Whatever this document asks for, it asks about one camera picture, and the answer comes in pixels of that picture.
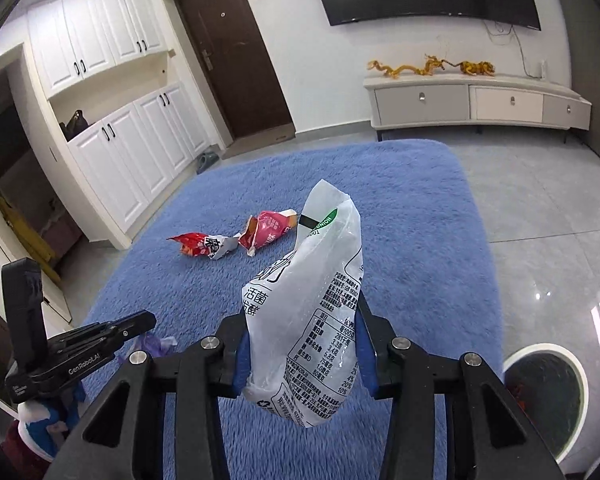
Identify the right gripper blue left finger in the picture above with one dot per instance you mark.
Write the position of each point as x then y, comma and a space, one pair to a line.
242, 367

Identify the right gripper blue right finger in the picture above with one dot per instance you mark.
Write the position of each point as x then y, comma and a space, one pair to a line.
366, 355

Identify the white printed plastic bag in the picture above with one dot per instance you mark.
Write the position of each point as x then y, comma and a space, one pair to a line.
300, 314

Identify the purple snack wrapper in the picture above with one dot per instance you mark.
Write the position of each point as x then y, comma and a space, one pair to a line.
154, 346

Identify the pink snack wrapper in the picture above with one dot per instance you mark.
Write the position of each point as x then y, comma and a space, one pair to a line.
266, 228

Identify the white round trash bin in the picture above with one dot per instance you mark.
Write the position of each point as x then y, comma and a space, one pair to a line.
549, 383

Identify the blue white striped sleeve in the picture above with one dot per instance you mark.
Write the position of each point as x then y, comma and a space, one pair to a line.
43, 429

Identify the red white snack wrapper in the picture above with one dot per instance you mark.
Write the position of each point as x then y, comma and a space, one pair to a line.
214, 247

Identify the grey slippers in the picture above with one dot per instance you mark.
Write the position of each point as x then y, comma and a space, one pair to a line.
205, 161

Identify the black handbag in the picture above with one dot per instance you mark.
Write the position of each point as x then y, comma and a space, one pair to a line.
76, 124

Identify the white shoe cabinet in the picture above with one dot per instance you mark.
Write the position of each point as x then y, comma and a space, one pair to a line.
109, 59

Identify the white TV console cabinet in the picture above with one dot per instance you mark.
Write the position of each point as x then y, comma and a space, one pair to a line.
457, 99

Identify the golden dragon ornament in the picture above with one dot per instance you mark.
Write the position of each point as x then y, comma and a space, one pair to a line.
482, 68

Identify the dark brown door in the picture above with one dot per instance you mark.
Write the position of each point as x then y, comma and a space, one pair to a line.
239, 71

